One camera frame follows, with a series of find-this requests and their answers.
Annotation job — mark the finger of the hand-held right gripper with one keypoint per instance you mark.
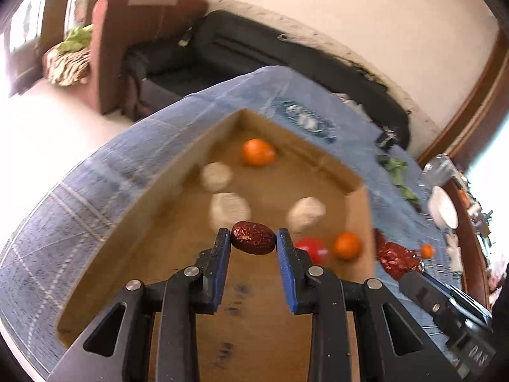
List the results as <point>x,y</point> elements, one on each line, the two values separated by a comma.
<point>461,296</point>
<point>427,296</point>

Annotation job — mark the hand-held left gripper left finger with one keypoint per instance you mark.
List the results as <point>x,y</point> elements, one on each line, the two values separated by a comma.
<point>224,270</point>

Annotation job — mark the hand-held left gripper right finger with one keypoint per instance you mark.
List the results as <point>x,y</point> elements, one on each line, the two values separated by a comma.
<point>286,270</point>

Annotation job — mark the red tomato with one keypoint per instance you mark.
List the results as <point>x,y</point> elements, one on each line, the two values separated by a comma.
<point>314,246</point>

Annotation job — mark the small wrinkled red date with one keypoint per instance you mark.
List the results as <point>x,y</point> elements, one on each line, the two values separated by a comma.
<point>253,237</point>

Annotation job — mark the small spotted orange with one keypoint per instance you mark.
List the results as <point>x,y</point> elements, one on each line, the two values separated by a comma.
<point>347,246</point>

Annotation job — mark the cardboard box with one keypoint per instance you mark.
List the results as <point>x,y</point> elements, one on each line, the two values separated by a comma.
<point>278,175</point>

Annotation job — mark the large orange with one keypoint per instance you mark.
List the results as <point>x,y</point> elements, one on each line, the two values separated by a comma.
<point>258,152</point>

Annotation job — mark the white work glove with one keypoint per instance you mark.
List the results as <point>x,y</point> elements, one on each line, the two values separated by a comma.
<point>453,252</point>

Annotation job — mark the small smooth orange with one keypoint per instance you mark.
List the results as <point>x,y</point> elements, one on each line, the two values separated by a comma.
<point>427,250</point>

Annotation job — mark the long wrinkled red date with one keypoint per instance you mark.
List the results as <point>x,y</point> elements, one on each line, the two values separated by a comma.
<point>393,260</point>

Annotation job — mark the wooden side counter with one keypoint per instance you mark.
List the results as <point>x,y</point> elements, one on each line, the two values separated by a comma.
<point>473,238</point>

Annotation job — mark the white bowl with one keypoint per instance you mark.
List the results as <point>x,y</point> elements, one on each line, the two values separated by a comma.
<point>442,207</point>

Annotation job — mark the clear glass jar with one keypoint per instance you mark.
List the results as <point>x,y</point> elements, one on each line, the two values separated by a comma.
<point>437,169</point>

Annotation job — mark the green leafy vegetable stems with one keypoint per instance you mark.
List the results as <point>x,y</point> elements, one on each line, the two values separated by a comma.
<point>395,167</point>

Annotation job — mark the black cylindrical device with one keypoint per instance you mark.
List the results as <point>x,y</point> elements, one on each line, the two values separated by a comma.
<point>387,137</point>

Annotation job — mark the black leather sofa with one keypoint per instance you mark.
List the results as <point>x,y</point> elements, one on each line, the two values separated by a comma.
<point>238,43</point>

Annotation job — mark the brown cardboard carton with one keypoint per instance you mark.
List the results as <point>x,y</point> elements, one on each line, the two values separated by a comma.
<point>119,47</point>

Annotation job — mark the patterned woven basket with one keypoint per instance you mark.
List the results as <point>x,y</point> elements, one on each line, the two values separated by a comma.
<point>65,65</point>

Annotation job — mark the green vegetable bunch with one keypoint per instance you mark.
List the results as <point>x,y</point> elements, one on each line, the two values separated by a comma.
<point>75,38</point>

